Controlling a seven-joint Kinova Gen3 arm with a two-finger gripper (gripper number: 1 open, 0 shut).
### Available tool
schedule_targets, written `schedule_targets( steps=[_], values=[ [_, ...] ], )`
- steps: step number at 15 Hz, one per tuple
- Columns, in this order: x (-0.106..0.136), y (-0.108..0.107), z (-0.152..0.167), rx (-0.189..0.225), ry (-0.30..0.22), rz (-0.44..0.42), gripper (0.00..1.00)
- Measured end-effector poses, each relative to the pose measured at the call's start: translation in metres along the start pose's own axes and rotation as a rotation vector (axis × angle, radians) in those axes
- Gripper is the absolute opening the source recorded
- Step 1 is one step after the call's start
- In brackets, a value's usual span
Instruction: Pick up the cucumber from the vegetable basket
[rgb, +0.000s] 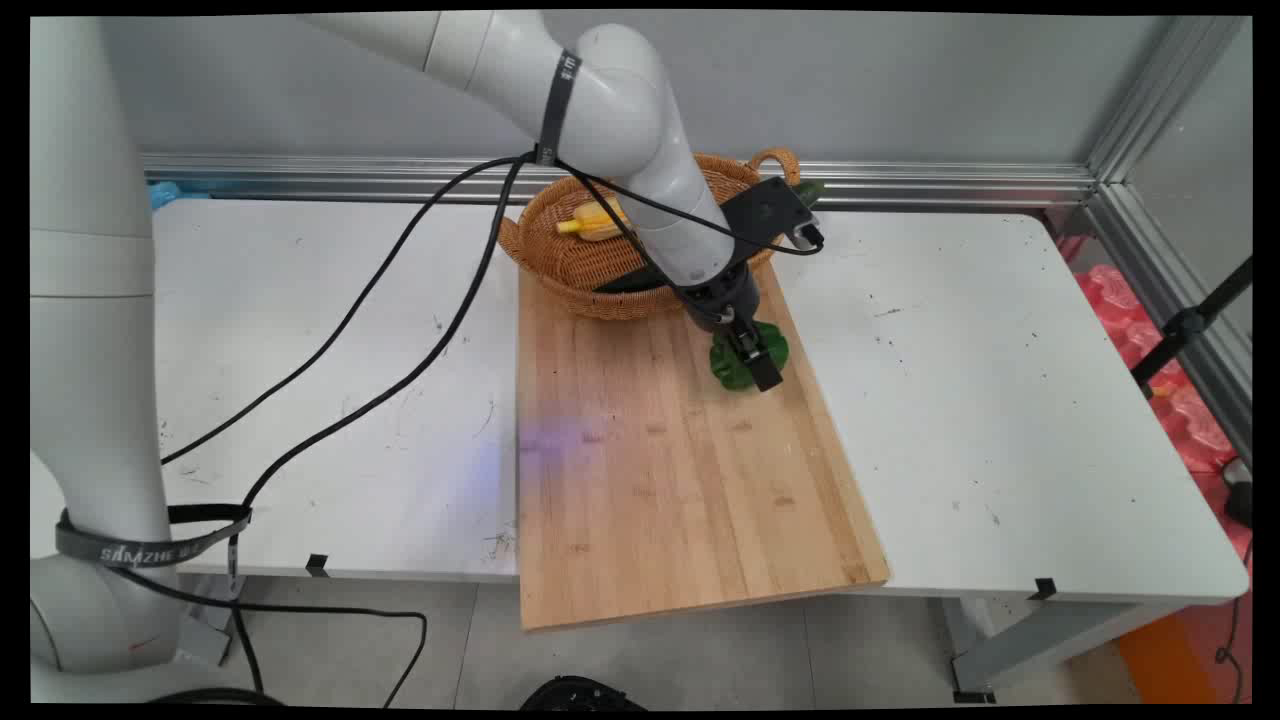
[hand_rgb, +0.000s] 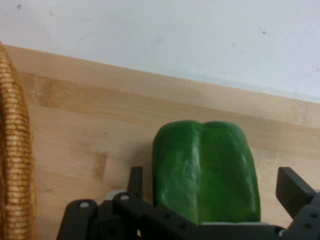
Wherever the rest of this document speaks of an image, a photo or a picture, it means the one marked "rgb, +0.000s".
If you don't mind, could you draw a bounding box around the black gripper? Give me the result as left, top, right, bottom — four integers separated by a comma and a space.
683, 262, 785, 393

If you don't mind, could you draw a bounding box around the dark green cucumber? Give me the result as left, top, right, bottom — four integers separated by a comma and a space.
592, 178, 827, 297

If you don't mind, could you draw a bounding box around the green bell pepper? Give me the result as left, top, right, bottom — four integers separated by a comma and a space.
708, 320, 791, 393

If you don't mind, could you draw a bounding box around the wooden cutting board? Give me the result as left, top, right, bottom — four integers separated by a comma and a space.
515, 255, 891, 633

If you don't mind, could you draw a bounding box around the yellow corn cob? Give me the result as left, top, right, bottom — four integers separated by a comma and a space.
555, 195, 636, 244

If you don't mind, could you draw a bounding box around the woven wicker basket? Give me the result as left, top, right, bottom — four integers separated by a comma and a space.
497, 148, 803, 321

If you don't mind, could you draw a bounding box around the red bubble wrap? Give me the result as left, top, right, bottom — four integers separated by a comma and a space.
1072, 262, 1239, 473

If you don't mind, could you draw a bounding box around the black round floor object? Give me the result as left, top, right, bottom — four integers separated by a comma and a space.
520, 676, 647, 713

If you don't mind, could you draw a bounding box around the grey table leg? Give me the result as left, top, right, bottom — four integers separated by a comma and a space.
940, 597, 1191, 703

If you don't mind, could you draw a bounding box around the black tripod stand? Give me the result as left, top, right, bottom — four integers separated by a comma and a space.
1130, 255, 1253, 391

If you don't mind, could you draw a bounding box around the orange floor object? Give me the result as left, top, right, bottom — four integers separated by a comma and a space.
1115, 610, 1229, 706

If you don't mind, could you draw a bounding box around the blue bubble wrap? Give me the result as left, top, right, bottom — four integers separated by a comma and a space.
150, 180, 213, 211

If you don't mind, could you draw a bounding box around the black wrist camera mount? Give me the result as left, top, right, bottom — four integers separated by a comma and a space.
720, 175, 827, 271

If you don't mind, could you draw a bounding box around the aluminium frame rail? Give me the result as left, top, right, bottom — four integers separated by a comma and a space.
1085, 180, 1253, 466
140, 153, 1098, 211

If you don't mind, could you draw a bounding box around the thick black cable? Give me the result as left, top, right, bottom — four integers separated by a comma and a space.
228, 155, 701, 601

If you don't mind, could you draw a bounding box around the grey strap on arm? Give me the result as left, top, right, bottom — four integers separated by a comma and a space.
535, 50, 583, 166

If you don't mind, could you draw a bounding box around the thin black cable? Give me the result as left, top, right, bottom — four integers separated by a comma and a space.
160, 152, 826, 466

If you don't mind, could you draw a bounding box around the aluminium frame post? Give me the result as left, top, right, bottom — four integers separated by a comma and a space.
1085, 15, 1251, 186

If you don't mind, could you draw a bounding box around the black floor cable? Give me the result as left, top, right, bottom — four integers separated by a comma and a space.
100, 565, 429, 706

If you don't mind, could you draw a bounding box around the black device with cable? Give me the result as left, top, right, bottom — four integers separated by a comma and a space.
1213, 458, 1253, 701

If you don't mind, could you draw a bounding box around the grey SAMZHE strap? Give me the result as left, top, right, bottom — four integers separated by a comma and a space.
55, 505, 253, 569

